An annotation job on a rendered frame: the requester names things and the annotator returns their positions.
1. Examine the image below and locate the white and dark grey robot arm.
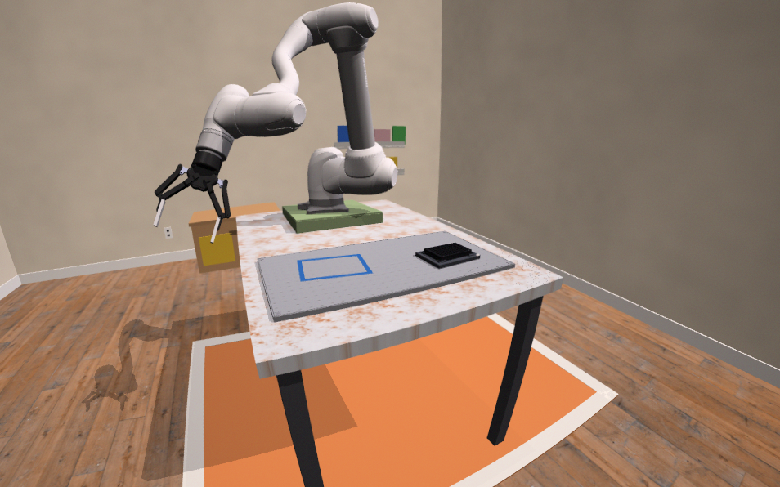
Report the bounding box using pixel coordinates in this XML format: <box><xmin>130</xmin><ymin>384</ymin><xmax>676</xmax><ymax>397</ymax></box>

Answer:
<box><xmin>195</xmin><ymin>2</ymin><xmax>397</xmax><ymax>214</ymax></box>

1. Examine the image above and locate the blue tape outline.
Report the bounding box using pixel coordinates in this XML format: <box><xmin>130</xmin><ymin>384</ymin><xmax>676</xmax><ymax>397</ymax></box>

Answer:
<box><xmin>297</xmin><ymin>254</ymin><xmax>373</xmax><ymax>281</ymax></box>

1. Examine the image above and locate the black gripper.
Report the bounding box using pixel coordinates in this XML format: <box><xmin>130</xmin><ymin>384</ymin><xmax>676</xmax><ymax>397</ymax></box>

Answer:
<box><xmin>154</xmin><ymin>151</ymin><xmax>231</xmax><ymax>244</ymax></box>

